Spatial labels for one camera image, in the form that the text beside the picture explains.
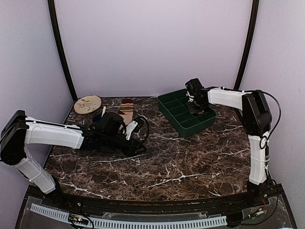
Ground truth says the white slotted cable duct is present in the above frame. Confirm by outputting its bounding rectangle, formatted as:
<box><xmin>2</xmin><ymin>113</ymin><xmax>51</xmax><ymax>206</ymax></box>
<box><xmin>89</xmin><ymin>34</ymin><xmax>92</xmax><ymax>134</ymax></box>
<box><xmin>30</xmin><ymin>204</ymin><xmax>227</xmax><ymax>229</ymax></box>

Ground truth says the dark blue mug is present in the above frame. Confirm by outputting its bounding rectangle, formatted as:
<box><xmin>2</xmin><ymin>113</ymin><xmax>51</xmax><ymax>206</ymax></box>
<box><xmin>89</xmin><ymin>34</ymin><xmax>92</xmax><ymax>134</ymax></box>
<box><xmin>92</xmin><ymin>113</ymin><xmax>102</xmax><ymax>125</ymax></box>

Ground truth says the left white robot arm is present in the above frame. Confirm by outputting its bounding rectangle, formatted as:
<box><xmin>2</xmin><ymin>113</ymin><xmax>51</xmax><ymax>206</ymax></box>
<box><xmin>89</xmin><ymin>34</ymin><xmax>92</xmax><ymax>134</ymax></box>
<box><xmin>0</xmin><ymin>110</ymin><xmax>148</xmax><ymax>208</ymax></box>

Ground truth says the black front rail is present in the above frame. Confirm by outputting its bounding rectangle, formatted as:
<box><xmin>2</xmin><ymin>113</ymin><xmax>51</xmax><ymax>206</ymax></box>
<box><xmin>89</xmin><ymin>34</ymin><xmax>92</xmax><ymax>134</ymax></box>
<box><xmin>42</xmin><ymin>190</ymin><xmax>270</xmax><ymax>215</ymax></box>

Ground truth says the green compartment tray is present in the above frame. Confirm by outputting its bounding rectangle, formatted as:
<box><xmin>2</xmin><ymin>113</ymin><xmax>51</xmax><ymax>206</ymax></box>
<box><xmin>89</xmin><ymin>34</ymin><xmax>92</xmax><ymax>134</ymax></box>
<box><xmin>157</xmin><ymin>89</ymin><xmax>216</xmax><ymax>138</ymax></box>

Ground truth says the beige striped sock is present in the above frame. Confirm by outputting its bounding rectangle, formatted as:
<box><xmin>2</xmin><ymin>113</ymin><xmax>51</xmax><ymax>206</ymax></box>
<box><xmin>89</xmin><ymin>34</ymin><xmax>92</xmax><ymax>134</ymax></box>
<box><xmin>119</xmin><ymin>99</ymin><xmax>134</xmax><ymax>125</ymax></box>

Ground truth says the black frame post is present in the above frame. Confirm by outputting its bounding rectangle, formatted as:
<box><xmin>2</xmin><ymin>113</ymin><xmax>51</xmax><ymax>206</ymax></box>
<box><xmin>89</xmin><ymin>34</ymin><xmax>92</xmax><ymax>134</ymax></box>
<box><xmin>47</xmin><ymin>0</ymin><xmax>78</xmax><ymax>102</ymax></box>
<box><xmin>234</xmin><ymin>0</ymin><xmax>260</xmax><ymax>90</ymax></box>

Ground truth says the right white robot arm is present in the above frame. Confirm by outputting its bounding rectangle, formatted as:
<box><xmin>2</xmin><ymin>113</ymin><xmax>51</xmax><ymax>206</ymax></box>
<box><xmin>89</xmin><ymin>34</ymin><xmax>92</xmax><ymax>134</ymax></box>
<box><xmin>186</xmin><ymin>84</ymin><xmax>273</xmax><ymax>186</ymax></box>

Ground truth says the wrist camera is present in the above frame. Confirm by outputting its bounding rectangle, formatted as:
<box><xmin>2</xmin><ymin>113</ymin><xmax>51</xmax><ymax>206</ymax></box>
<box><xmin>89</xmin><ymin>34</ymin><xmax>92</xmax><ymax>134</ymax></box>
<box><xmin>97</xmin><ymin>112</ymin><xmax>123</xmax><ymax>136</ymax></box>
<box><xmin>185</xmin><ymin>78</ymin><xmax>204</xmax><ymax>96</ymax></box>

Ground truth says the left black frame post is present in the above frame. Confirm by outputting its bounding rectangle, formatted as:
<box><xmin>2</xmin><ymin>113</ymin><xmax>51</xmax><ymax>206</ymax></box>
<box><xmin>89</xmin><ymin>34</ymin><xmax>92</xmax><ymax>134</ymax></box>
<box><xmin>47</xmin><ymin>0</ymin><xmax>78</xmax><ymax>102</ymax></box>

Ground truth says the wooden stick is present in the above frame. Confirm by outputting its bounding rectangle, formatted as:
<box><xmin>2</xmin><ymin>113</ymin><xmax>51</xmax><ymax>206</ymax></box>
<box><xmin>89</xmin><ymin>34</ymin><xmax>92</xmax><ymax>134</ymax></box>
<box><xmin>101</xmin><ymin>106</ymin><xmax>106</xmax><ymax>117</ymax></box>

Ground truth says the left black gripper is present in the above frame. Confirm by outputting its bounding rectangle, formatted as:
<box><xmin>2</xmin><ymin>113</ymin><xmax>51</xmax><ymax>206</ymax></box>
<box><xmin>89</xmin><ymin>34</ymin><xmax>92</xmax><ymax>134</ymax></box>
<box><xmin>102</xmin><ymin>133</ymin><xmax>147</xmax><ymax>157</ymax></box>

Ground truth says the round beige embroidered coaster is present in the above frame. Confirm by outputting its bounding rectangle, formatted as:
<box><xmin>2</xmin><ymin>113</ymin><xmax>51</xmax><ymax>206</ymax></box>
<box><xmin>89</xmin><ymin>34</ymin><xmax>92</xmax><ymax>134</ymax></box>
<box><xmin>73</xmin><ymin>95</ymin><xmax>102</xmax><ymax>115</ymax></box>

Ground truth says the right black frame post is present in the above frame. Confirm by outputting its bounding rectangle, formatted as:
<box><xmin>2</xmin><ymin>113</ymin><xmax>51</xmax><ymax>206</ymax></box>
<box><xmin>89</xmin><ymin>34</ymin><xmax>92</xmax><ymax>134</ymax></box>
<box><xmin>234</xmin><ymin>0</ymin><xmax>260</xmax><ymax>90</ymax></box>

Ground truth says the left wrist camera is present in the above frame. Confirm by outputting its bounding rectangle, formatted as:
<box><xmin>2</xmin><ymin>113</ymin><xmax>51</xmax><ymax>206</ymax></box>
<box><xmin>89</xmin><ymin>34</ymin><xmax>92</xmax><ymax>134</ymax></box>
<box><xmin>97</xmin><ymin>112</ymin><xmax>123</xmax><ymax>136</ymax></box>

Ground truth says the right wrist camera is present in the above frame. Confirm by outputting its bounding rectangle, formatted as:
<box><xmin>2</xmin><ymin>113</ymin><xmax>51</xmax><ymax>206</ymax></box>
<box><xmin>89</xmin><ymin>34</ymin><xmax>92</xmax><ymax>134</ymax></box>
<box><xmin>185</xmin><ymin>78</ymin><xmax>204</xmax><ymax>96</ymax></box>

